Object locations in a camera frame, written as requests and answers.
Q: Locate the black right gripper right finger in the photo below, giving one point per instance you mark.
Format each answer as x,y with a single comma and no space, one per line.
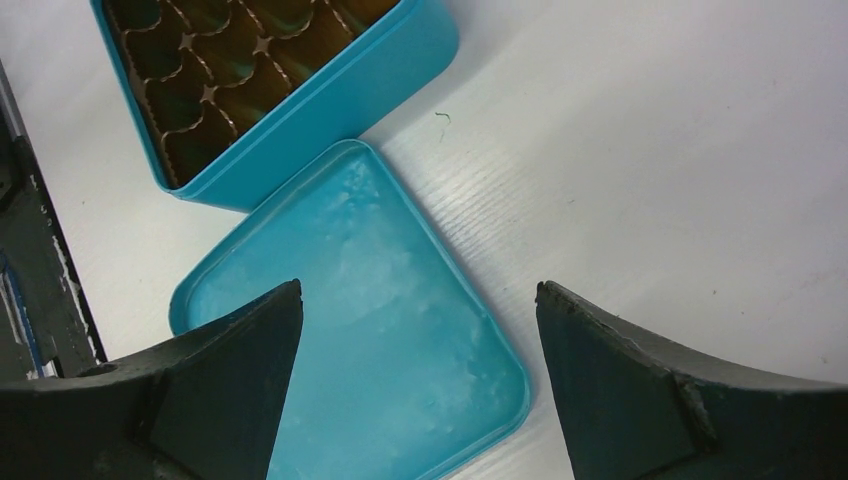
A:
633,404

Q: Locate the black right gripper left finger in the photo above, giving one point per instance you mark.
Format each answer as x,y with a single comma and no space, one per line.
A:
205,404

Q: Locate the teal chocolate box with dividers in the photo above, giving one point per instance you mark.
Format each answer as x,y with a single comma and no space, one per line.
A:
231,99

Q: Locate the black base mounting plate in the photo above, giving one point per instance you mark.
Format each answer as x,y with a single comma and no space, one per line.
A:
47,329

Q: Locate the teal box lid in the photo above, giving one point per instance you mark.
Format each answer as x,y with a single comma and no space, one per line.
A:
401,372

